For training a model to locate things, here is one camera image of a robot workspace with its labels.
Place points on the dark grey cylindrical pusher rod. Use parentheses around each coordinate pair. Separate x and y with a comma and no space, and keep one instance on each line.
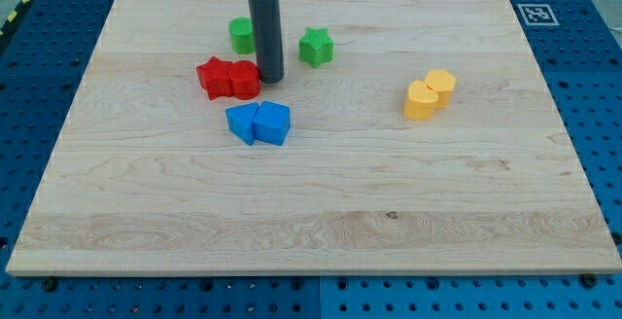
(266,24)

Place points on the green star block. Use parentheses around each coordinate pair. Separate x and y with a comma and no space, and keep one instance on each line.
(316,47)

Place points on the red star block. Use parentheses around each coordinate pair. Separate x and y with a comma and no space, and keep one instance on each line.
(214,79)

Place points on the green cylinder block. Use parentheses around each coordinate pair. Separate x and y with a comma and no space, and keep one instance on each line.
(241,35)

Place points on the red cylinder block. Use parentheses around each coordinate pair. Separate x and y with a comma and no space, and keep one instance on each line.
(244,79)

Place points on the blue triangle block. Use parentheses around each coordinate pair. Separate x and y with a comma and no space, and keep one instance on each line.
(240,120)

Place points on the blue cube block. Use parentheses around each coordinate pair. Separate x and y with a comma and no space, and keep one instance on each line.
(272,123)

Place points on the yellow heart block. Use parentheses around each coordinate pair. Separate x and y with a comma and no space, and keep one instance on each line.
(420,101)

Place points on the yellow pentagon block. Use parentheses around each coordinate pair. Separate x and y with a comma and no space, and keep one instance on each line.
(442,82)

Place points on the light wooden board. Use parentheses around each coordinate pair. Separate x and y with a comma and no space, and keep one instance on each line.
(146,179)

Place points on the white fiducial marker tag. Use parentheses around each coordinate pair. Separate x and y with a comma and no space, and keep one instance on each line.
(536,14)

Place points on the black bolt left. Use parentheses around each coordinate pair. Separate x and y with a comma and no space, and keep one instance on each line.
(49,284)

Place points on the black bolt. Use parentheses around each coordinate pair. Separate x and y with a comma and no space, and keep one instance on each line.
(49,284)
(588,280)

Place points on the black bolt right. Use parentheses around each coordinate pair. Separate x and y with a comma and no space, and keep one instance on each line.
(588,280)

